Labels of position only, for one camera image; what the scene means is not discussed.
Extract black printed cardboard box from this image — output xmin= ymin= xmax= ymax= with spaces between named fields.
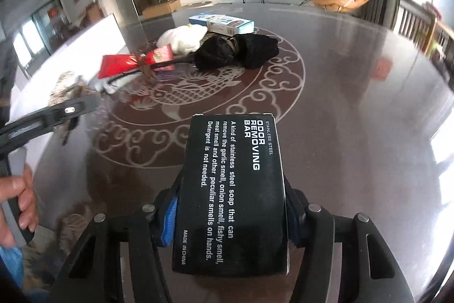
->
xmin=172 ymin=114 xmax=290 ymax=277

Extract silver metal piece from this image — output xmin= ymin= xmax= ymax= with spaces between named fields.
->
xmin=94 ymin=77 xmax=120 ymax=95

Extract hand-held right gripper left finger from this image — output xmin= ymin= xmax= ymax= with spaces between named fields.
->
xmin=50 ymin=178 xmax=186 ymax=303

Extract patterned dark desktop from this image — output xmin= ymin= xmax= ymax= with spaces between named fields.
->
xmin=7 ymin=2 xmax=454 ymax=303

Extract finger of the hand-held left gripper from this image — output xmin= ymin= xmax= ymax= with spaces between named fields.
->
xmin=35 ymin=93 xmax=103 ymax=134

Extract cream knitted hat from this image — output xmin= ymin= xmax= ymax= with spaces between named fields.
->
xmin=157 ymin=25 xmax=208 ymax=55

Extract person's left hand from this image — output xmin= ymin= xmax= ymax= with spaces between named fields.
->
xmin=0 ymin=165 xmax=40 ymax=249

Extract black cloth bundle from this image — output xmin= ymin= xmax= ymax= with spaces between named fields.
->
xmin=193 ymin=34 xmax=281 ymax=71

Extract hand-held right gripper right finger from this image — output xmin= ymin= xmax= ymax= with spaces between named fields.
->
xmin=284 ymin=178 xmax=415 ymax=303

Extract red gift packet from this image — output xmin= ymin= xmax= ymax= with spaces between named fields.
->
xmin=97 ymin=45 xmax=175 ymax=79

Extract dark wooden chair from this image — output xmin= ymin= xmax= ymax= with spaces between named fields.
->
xmin=392 ymin=0 xmax=438 ymax=52

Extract flat cardboard box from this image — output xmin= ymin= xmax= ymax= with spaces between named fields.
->
xmin=141 ymin=0 xmax=182 ymax=19

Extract blue and white box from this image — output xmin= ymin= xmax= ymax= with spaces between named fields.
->
xmin=188 ymin=13 xmax=255 ymax=35

